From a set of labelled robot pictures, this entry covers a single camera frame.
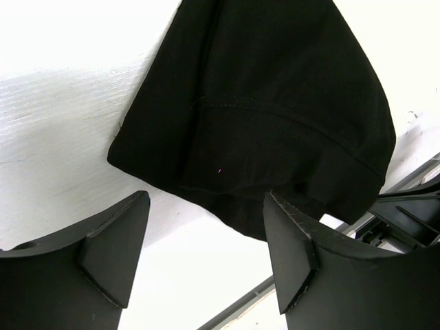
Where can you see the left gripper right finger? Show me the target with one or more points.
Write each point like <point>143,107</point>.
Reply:
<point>327,280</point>

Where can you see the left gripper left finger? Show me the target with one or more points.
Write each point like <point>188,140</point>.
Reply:
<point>79,277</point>

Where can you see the black skirt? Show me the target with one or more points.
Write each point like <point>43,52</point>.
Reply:
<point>249,97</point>

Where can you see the right aluminium frame rail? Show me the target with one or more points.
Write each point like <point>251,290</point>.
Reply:
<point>405,217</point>

